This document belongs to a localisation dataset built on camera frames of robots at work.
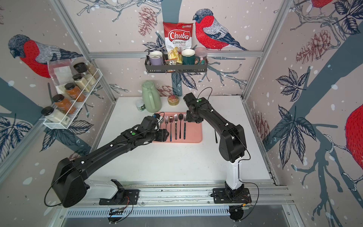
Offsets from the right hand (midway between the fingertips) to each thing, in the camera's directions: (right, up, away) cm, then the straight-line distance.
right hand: (192, 118), depth 91 cm
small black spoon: (-8, 0, +16) cm, 18 cm away
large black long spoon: (+17, -14, +6) cm, 23 cm away
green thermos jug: (-28, +12, +4) cm, 31 cm away
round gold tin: (-14, +14, +23) cm, 31 cm away
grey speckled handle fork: (-12, 0, +16) cm, 20 cm away
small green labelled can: (-41, +9, +19) cm, 46 cm away
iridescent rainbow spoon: (-16, -2, +12) cm, 20 cm away
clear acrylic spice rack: (-61, +23, -7) cm, 66 cm away
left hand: (-15, -7, -10) cm, 19 cm away
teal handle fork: (-5, -2, +16) cm, 17 cm away
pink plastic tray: (+2, -10, +9) cm, 14 cm away
